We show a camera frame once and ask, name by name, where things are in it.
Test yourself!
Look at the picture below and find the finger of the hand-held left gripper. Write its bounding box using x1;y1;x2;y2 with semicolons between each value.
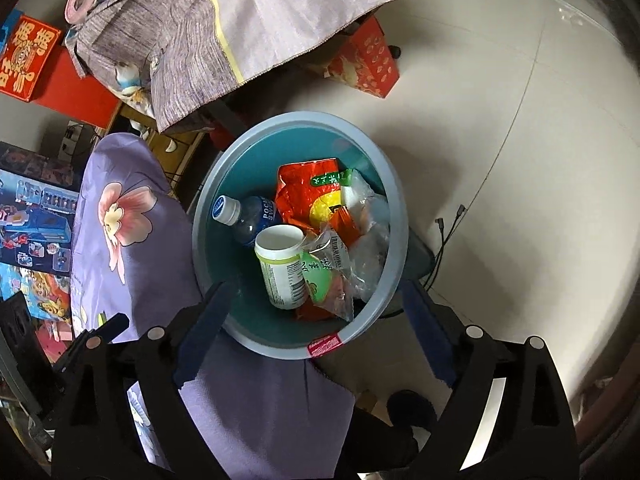
52;312;131;376

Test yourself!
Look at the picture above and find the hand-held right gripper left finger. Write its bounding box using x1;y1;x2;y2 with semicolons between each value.
50;280;236;480

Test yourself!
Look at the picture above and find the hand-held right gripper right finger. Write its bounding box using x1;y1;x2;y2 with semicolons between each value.
400;280;581;480

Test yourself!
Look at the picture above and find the blue trash bin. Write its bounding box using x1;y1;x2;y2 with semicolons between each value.
191;111;411;361

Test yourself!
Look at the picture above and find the white jar with green label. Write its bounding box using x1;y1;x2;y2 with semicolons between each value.
254;225;310;310

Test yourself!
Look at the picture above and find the orange snack packet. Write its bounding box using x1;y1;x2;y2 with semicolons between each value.
275;157;363;246

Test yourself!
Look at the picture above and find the person's black shoe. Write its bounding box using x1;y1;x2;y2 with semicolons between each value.
387;389;441;431

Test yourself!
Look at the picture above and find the purple floral tablecloth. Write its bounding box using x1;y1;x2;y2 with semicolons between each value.
70;132;358;480

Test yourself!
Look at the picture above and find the colourful printed box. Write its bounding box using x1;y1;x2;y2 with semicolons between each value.
0;260;86;366

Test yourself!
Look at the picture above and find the black box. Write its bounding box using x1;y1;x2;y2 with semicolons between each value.
0;290;43;361

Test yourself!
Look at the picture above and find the clear plastic bag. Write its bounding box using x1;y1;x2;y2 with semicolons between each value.
305;170;391;321

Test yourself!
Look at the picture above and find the person's dark trouser leg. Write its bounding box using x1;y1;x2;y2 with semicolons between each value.
345;400;421;480

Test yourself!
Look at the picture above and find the blue plastic bottle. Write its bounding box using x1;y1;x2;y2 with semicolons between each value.
210;194;281;248

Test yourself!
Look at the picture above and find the blue printed toy box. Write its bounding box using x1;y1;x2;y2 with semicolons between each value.
0;167;83;268

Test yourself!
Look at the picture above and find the dark printed box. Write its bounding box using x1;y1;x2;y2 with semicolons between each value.
0;141;81;188

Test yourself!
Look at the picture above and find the white power strip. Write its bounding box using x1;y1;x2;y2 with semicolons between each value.
60;122;101;156

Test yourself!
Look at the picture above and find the large red box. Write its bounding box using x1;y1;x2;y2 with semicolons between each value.
30;50;123;136

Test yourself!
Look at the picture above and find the grey lilac cloth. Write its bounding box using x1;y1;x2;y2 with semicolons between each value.
65;0;446;136

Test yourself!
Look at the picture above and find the red box with gold print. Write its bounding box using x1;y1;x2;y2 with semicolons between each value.
0;15;63;103

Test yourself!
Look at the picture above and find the red patterned gift box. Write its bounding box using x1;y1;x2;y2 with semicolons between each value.
325;15;401;99

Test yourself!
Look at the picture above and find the pink tape roll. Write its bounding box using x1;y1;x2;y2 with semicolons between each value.
65;0;103;23

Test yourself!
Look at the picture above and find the black cable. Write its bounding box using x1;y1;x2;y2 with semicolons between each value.
425;216;448;288
427;204;468;286

